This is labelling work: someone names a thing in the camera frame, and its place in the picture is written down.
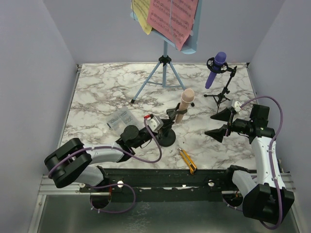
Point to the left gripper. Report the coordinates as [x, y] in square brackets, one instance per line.
[166, 124]

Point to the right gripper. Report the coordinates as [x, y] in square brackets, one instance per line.
[228, 124]

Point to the black round-base mic stand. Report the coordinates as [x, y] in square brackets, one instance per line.
[166, 136]

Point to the beige microphone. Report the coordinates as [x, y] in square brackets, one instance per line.
[187, 97]

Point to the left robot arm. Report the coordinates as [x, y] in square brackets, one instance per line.
[71, 162]

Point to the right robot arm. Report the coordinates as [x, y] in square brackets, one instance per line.
[265, 198]

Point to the clear plastic screw box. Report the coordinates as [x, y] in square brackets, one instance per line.
[120, 119]

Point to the light blue music stand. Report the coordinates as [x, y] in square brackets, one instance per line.
[190, 47]

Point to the yellow utility knife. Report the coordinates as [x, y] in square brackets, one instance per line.
[188, 161]

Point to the black tripod mic stand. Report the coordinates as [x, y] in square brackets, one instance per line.
[221, 97]

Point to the purple microphone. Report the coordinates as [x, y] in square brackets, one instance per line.
[215, 64]

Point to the pink sheet music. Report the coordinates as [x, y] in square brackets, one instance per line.
[174, 19]

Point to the yellow sheet music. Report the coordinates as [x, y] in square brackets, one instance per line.
[140, 9]

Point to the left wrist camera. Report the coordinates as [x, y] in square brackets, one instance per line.
[155, 123]

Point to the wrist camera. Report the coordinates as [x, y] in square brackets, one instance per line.
[155, 123]
[234, 106]

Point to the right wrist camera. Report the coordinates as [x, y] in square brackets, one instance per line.
[234, 106]

